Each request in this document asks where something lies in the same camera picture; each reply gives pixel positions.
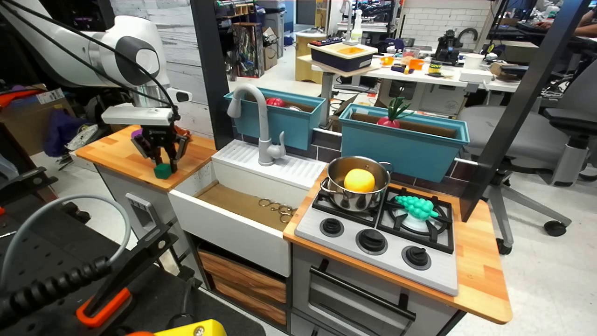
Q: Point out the wooden drawer front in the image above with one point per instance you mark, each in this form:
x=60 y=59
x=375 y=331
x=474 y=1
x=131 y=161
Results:
x=250 y=288

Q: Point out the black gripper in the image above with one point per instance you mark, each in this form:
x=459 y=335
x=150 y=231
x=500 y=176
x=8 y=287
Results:
x=159 y=137

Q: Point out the toy oven door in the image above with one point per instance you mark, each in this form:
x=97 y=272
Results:
x=334 y=300

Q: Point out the green block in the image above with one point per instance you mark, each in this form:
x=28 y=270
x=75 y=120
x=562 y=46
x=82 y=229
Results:
x=163 y=171

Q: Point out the teal planter bin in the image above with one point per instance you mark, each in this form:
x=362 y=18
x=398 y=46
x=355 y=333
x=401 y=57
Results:
x=420 y=147
x=291 y=122

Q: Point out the white toy sink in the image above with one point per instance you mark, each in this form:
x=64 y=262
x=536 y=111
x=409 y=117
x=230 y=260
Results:
x=235 y=167

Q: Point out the red toy radish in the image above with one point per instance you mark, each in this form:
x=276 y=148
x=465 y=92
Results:
x=394 y=113

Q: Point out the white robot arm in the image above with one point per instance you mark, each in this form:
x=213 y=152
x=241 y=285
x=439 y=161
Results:
x=129 y=55

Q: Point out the right teal planter bin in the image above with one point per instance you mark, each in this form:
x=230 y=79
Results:
x=420 y=147

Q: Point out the yellow toy lemon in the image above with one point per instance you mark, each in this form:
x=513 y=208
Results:
x=359 y=180

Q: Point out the grey office chair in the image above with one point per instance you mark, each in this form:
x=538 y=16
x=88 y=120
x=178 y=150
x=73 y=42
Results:
x=558 y=141

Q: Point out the left teal planter bin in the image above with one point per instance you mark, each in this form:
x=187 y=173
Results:
x=291 y=122

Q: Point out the teal toy grapes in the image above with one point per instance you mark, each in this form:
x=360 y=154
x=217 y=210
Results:
x=418 y=208

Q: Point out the yellow object bottom edge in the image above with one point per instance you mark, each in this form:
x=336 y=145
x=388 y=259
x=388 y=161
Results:
x=207 y=328

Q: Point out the white background table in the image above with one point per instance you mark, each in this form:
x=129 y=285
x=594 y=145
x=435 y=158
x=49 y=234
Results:
x=444 y=91

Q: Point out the cardboard sink liner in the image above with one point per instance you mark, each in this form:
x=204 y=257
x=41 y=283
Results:
x=260 y=210

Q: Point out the steel pot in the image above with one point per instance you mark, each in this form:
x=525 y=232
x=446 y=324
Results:
x=347 y=201

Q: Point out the black tray with yellow contents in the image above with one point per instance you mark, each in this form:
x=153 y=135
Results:
x=344 y=57

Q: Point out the toy stove top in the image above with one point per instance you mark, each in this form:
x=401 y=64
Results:
x=388 y=238

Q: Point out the grey toy faucet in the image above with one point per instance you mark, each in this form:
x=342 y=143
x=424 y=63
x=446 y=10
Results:
x=269 y=154

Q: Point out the orange handled clamp tool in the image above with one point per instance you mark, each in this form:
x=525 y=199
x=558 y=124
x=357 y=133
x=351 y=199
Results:
x=116 y=292

